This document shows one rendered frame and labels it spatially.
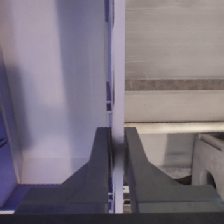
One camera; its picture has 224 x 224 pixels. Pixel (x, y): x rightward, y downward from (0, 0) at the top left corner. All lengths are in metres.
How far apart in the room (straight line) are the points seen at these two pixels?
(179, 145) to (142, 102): 0.21
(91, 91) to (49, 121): 0.09
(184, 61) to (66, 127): 0.41
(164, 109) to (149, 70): 0.14
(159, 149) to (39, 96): 0.45
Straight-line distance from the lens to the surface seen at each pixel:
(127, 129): 0.15
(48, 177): 0.33
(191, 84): 0.58
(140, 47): 0.52
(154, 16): 0.54
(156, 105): 0.55
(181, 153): 0.65
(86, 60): 0.26
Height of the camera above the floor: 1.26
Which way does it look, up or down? 73 degrees down
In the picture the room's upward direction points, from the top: 179 degrees clockwise
